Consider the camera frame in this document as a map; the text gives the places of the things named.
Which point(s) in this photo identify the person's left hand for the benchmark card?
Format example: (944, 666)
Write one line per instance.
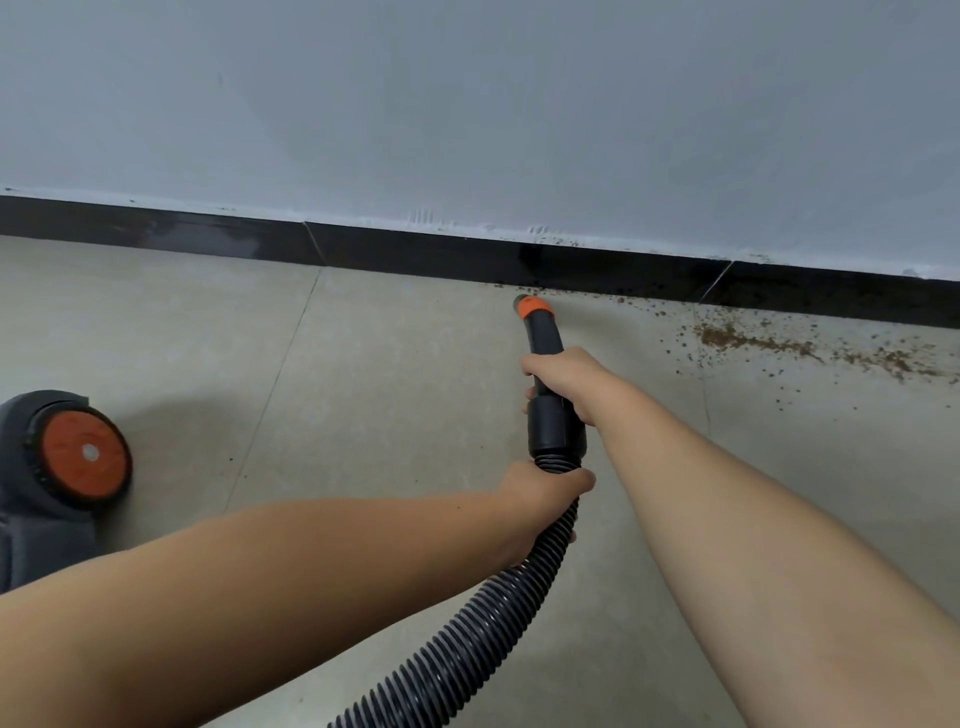
(540, 499)

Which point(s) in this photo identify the person's right hand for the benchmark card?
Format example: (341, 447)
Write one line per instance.
(585, 379)

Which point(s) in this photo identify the brown dirt debris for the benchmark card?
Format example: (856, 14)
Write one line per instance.
(727, 337)

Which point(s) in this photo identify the grey vacuum cleaner orange knobs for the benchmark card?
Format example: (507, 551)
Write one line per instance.
(75, 454)

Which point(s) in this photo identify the person's left forearm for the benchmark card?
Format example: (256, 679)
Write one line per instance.
(247, 607)

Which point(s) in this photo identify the person's right forearm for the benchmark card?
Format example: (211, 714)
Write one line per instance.
(787, 570)

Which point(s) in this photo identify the black skirting board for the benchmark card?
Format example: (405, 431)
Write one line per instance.
(412, 251)

